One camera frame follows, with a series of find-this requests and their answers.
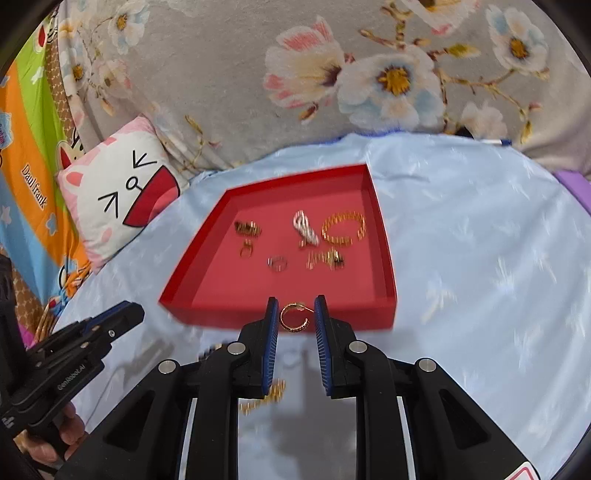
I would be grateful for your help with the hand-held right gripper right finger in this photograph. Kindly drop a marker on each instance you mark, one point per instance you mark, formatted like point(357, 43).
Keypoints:
point(322, 346)

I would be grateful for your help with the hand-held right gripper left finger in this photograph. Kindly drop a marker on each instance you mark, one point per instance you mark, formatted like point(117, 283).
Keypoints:
point(272, 346)

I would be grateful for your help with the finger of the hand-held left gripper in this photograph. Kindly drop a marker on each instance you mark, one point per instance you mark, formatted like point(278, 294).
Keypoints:
point(124, 321)
point(78, 327)

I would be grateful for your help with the gold hoop earring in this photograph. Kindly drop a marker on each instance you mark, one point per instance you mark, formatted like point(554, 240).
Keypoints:
point(298, 328)

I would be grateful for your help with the red shallow box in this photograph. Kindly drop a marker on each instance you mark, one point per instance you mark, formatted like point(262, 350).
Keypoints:
point(231, 286)

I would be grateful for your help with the gold wristwatch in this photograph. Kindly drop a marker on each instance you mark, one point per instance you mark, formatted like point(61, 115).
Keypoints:
point(247, 228)

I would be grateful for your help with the person's left hand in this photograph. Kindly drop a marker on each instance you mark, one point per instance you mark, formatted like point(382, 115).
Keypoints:
point(74, 427)

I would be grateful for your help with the white cat face pillow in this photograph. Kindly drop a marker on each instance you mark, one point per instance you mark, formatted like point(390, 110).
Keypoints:
point(106, 184)

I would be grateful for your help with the colourful cartoon blanket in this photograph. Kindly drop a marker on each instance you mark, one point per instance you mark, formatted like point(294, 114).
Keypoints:
point(32, 138)

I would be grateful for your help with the grey floral cloth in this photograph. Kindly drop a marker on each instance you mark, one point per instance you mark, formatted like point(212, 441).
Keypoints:
point(207, 69)

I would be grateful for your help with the purple foam mat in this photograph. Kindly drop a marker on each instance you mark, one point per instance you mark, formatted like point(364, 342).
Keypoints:
point(577, 189)

